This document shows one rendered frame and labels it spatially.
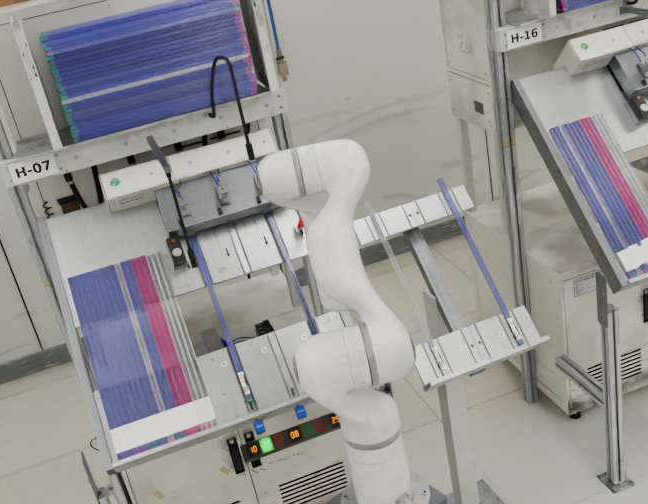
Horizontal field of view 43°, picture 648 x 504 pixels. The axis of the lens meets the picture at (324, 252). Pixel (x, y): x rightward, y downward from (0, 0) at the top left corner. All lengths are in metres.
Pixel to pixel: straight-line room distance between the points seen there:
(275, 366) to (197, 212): 0.47
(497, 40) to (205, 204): 1.00
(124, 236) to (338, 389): 0.95
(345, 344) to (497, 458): 1.49
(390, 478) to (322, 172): 0.62
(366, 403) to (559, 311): 1.28
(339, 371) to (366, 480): 0.27
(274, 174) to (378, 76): 2.44
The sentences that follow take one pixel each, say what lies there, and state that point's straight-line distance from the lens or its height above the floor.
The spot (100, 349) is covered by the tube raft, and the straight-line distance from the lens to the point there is 2.19.
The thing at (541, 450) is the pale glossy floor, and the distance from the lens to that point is 2.99.
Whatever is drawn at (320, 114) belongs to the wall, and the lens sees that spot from 3.97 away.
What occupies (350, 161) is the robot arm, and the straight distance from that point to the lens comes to 1.64.
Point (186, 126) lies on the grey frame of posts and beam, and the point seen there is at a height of 1.35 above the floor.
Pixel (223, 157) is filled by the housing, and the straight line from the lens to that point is 2.32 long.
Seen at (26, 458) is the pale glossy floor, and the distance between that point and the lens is 3.62.
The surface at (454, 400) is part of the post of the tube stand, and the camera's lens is 2.43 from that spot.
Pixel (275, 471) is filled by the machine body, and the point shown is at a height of 0.28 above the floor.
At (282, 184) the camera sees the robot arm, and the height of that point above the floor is 1.37.
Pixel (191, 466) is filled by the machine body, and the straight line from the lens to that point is 2.54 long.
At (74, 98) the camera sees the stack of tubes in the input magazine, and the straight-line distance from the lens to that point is 2.21.
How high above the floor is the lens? 1.93
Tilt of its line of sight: 25 degrees down
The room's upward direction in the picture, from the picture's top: 12 degrees counter-clockwise
